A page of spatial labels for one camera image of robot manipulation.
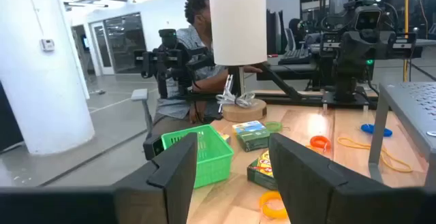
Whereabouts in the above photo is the black table-level camera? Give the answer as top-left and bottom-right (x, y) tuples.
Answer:
(142, 133), (165, 161)

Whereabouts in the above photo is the grey perforated metal riser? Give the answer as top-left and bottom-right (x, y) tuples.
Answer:
(368, 82), (436, 188)

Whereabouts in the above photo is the black keyboard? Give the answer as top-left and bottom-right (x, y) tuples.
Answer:
(277, 46), (320, 67)

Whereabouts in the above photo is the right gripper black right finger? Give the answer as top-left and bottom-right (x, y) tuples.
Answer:
(268, 133), (386, 224)

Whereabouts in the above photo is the person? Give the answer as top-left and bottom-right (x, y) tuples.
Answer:
(149, 0), (264, 140)

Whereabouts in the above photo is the orange coil wristband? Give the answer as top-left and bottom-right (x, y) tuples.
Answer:
(309, 135), (332, 152)

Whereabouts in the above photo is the grey chair armrest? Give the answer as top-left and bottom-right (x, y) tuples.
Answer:
(131, 88), (154, 135)

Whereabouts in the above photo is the white wall thermostat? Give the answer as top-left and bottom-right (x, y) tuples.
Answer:
(40, 38), (56, 52)

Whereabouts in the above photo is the yellow rubber band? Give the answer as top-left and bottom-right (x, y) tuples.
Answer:
(337, 136), (414, 174)

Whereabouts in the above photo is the blue flat object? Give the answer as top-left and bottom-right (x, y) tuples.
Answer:
(360, 123), (394, 138)

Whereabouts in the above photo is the yellow coil wristband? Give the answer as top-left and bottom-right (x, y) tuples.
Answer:
(259, 191), (289, 220)

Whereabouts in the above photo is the white round pillar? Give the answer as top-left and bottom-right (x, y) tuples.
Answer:
(0, 0), (96, 156)

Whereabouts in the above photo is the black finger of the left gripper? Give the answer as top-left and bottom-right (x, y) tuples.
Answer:
(320, 32), (343, 59)
(388, 32), (423, 60)

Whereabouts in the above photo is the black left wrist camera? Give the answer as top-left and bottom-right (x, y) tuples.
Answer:
(353, 5), (383, 31)

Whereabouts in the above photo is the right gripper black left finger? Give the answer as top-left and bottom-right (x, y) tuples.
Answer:
(114, 132), (199, 224)

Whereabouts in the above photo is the green plastic slotted basket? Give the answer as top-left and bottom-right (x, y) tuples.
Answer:
(161, 124), (235, 189)

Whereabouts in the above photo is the white bundled lamp cable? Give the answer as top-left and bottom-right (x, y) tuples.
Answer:
(215, 92), (256, 109)

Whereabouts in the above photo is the yellow Crayola crayon box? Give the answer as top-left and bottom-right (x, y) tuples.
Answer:
(247, 150), (279, 191)

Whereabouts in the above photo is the green coil wristband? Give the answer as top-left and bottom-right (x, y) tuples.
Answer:
(264, 121), (284, 133)

